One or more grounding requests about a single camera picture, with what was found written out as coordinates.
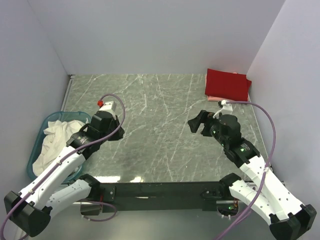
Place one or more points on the folded red t-shirt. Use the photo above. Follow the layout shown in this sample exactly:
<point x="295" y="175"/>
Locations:
<point x="226" y="85"/>

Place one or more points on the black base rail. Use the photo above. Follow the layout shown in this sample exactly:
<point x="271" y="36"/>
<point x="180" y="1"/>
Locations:
<point x="158" y="196"/>

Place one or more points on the teal plastic basket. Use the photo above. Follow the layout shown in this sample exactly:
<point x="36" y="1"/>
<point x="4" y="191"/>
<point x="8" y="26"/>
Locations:
<point x="63" y="117"/>

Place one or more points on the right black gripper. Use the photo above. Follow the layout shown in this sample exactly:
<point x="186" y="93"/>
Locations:
<point x="204" y="117"/>

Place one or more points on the folded pink t-shirt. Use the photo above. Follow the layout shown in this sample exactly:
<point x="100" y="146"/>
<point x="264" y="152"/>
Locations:
<point x="217" y="98"/>

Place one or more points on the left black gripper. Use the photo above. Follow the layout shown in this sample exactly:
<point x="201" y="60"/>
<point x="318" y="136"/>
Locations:
<point x="120" y="132"/>

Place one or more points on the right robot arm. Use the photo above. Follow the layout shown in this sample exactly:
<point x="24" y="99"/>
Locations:
<point x="287" y="217"/>

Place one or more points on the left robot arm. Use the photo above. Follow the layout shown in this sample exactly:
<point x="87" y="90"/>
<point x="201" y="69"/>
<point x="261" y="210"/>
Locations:
<point x="32" y="208"/>

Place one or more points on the white t-shirt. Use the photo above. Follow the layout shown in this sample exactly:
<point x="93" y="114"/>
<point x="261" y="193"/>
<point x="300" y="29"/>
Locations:
<point x="56" y="135"/>

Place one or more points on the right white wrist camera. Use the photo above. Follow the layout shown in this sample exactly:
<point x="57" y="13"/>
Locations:
<point x="225" y="109"/>

